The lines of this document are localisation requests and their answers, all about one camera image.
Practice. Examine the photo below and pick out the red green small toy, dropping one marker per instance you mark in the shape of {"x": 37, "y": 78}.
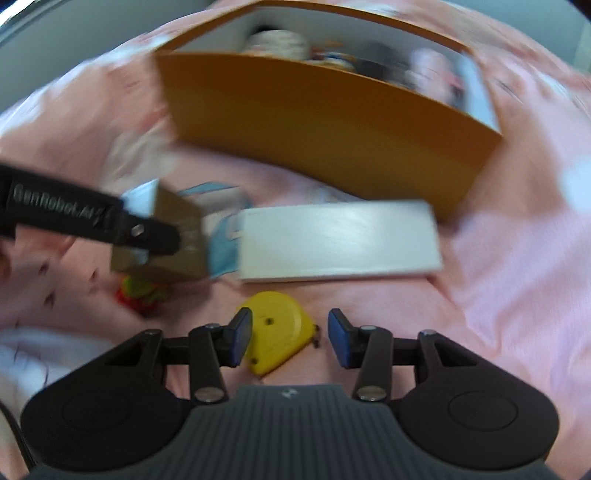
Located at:
{"x": 138, "y": 295}

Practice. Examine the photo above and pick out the pink plush toy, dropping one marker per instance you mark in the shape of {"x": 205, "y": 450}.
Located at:
{"x": 434, "y": 78}

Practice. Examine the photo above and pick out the yellow tape measure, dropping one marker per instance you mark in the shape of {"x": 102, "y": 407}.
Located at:
{"x": 277, "y": 332}

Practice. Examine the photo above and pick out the small brown cardboard box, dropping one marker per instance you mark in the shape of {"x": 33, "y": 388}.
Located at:
{"x": 184, "y": 249}

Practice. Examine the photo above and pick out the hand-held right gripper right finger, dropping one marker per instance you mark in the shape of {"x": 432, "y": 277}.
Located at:
{"x": 339, "y": 340}

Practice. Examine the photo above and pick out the brown plush toy blue outfit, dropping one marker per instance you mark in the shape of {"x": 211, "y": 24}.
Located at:
{"x": 332, "y": 57}

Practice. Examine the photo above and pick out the orange storage box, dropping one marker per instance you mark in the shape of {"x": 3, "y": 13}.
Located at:
{"x": 323, "y": 138}

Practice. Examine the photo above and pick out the white flat board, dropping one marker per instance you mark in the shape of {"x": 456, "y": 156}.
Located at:
{"x": 337, "y": 240}

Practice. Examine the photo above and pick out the dark grey box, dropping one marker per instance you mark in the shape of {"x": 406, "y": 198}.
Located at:
{"x": 383, "y": 60}

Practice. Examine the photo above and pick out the blue card box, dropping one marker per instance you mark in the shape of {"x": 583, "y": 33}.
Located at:
{"x": 226, "y": 244}

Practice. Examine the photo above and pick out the pink printed bed sheet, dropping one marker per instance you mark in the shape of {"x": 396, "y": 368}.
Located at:
{"x": 508, "y": 277}

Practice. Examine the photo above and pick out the white plush toy striped outfit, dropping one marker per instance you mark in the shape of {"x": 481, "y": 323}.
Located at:
{"x": 277, "y": 44}

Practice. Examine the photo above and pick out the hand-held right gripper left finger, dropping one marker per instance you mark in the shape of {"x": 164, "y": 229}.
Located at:
{"x": 242, "y": 336}

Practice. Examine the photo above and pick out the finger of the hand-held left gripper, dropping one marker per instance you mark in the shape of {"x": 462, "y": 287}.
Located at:
{"x": 157, "y": 237}

